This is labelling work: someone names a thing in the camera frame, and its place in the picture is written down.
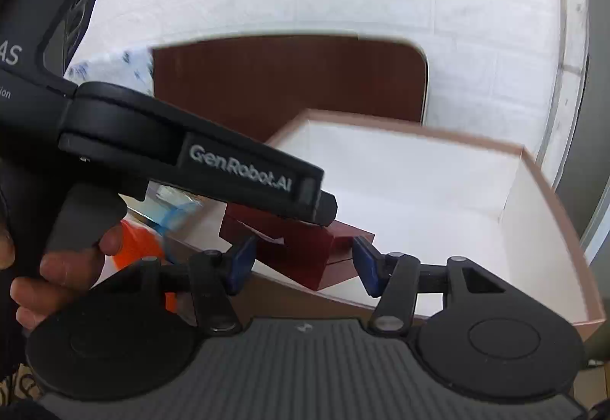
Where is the dark red small box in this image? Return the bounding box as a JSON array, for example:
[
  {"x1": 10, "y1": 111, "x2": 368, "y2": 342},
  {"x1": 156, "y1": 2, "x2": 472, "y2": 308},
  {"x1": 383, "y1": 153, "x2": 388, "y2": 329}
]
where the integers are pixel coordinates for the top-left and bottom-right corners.
[{"x1": 219, "y1": 204, "x2": 375, "y2": 291}]

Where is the orange silicone scrubber pad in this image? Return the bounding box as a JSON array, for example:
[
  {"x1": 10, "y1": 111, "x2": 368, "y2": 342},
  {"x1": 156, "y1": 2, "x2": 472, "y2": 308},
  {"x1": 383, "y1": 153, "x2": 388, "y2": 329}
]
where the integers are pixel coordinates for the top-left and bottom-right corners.
[{"x1": 105, "y1": 218, "x2": 179, "y2": 312}]

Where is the person's left hand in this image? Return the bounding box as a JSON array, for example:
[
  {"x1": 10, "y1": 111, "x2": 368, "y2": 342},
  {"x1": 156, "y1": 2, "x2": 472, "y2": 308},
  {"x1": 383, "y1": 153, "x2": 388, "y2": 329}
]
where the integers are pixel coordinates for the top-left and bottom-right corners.
[{"x1": 10, "y1": 224, "x2": 123, "y2": 330}]

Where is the blue packaged card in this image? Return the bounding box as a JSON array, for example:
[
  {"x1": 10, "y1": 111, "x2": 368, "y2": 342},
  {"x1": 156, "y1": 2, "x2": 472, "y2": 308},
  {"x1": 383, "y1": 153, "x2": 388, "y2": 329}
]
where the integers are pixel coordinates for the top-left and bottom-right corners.
[{"x1": 140, "y1": 183, "x2": 202, "y2": 235}]

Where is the blue floral white cloth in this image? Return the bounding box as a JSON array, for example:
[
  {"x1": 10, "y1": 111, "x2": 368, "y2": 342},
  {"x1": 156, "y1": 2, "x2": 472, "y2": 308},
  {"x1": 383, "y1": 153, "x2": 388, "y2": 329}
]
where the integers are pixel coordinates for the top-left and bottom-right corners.
[{"x1": 65, "y1": 47, "x2": 154, "y2": 96}]

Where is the dark brown headboard panel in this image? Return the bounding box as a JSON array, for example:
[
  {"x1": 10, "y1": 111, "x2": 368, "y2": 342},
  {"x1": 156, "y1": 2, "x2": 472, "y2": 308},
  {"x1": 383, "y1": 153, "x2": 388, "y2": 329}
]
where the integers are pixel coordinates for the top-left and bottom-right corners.
[{"x1": 152, "y1": 34, "x2": 428, "y2": 141}]

